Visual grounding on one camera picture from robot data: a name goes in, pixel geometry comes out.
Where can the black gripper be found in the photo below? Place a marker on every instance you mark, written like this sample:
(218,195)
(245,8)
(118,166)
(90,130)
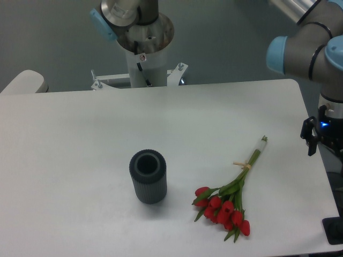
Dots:
(328,129)

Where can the red tulip bouquet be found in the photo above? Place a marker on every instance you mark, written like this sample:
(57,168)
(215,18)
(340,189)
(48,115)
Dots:
(223,205)

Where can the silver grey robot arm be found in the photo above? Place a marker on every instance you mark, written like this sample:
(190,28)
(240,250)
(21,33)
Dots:
(314,53)

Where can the black box at table edge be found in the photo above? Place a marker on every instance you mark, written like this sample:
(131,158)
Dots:
(333,230)

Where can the dark grey ribbed vase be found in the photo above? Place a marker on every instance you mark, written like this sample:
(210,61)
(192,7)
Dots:
(148,171)

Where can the beige chair armrest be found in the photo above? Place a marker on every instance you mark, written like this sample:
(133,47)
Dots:
(27,82)

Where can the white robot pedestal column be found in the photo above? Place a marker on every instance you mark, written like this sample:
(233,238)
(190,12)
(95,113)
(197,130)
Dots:
(147,70)

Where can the white pedestal base frame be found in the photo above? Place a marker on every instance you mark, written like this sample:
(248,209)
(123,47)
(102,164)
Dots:
(175,77)

